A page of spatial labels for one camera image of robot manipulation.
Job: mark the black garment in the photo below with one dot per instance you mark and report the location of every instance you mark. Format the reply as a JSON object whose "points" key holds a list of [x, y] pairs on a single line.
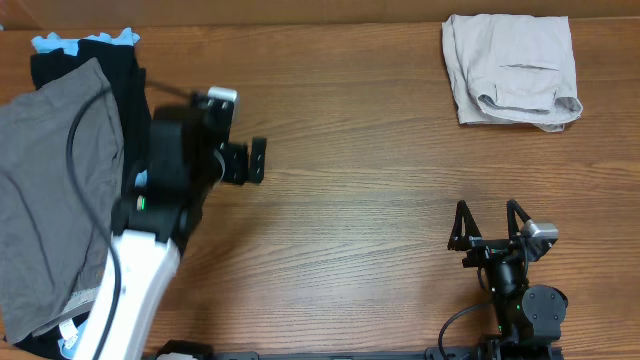
{"points": [[67, 149]]}

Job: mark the beige cotton shorts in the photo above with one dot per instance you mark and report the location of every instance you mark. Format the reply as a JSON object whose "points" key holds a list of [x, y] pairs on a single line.
{"points": [[512, 69]]}

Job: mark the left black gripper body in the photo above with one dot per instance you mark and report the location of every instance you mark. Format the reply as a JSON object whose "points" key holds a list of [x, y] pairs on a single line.
{"points": [[231, 162]]}

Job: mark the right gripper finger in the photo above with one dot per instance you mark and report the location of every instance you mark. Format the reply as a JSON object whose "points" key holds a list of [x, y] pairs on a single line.
{"points": [[465, 232], [513, 210]]}

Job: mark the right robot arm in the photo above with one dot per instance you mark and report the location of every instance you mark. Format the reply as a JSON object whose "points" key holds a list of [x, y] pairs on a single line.
{"points": [[529, 317]]}

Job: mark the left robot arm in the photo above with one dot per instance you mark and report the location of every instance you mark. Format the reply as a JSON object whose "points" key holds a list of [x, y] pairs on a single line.
{"points": [[188, 154]]}

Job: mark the light blue garment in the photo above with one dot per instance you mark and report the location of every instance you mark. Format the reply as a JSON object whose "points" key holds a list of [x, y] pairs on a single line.
{"points": [[55, 57]]}

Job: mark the grey garment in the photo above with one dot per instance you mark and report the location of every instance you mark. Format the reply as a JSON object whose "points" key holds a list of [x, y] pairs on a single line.
{"points": [[52, 256]]}

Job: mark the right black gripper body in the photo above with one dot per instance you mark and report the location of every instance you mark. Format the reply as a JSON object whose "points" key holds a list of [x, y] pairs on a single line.
{"points": [[487, 252]]}

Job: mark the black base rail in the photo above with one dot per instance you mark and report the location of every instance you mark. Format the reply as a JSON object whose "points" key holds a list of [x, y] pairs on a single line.
{"points": [[175, 349]]}

